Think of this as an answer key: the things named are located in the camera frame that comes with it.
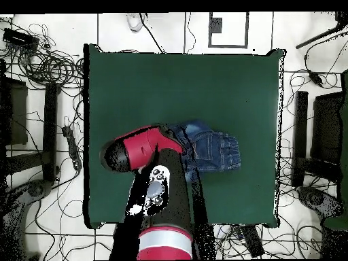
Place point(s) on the black electronics box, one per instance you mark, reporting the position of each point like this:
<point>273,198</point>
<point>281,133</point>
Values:
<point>20,39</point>

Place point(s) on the black wheeled stand base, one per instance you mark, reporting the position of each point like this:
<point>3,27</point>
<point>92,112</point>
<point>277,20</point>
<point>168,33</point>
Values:
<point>36,190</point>
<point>315,199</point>

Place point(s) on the dark green table cloth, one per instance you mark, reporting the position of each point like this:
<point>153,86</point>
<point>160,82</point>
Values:
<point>190,87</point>

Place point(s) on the green cloth sheet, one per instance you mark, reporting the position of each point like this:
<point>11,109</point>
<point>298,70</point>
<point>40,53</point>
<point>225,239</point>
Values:
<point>344,136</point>

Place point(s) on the small grey square patch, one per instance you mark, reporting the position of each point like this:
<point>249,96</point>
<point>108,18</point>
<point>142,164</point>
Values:
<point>216,25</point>

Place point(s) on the black flat panel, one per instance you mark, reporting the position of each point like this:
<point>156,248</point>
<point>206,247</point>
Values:
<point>16,114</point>
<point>326,127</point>

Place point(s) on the black power adapter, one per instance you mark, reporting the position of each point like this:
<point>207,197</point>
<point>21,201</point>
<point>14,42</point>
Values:
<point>315,78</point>

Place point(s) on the black upright bar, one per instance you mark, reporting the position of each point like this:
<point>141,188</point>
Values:
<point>50,130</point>
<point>300,136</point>

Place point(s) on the blue denim jeans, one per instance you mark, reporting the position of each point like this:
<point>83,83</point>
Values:
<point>214,149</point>

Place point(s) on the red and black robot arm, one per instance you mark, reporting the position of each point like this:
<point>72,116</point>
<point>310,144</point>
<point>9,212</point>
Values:
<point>141,149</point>

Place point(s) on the person's foot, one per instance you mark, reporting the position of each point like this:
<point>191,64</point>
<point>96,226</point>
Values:
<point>135,23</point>

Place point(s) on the black power strip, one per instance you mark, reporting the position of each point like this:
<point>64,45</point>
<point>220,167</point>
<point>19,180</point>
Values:
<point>72,148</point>

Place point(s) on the black rod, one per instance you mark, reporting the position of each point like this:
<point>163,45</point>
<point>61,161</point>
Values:
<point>312,40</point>

